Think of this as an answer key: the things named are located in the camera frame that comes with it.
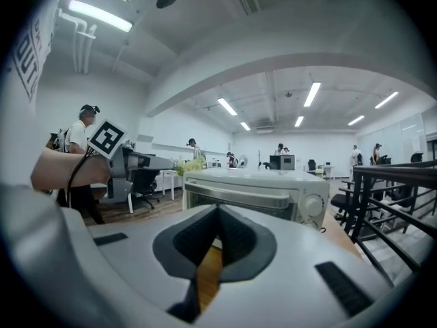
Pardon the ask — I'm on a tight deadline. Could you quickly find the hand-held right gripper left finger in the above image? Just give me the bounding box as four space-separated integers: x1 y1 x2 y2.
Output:
85 202 220 325

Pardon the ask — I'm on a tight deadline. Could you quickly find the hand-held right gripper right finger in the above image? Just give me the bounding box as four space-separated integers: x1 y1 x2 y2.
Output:
204 203 395 328

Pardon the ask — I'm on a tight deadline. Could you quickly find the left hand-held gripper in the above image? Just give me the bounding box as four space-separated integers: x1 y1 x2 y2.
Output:
86 118 176 202

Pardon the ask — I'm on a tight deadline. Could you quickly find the person's left forearm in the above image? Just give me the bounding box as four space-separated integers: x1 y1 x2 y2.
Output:
30 147 113 201

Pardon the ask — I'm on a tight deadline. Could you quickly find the white toaster oven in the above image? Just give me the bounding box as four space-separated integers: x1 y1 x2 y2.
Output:
182 167 331 232

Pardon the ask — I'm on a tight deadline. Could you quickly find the white desk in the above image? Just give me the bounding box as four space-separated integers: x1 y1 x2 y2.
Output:
158 168 187 200
315 165 336 180

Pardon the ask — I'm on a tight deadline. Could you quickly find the black box appliance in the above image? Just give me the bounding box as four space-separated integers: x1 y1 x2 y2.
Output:
269 154 296 172

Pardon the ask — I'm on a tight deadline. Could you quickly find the black metal railing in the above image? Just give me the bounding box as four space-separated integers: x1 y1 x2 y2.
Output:
339 160 437 288

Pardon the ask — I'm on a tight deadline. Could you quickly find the person's white printed t-shirt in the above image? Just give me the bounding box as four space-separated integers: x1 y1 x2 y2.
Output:
1 0 68 189

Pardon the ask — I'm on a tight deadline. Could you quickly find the group of ceiling strip lights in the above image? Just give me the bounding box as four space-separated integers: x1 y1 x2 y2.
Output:
67 0 399 132

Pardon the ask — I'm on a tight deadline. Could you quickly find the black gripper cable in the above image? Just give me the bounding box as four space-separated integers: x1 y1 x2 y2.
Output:
66 148 98 208

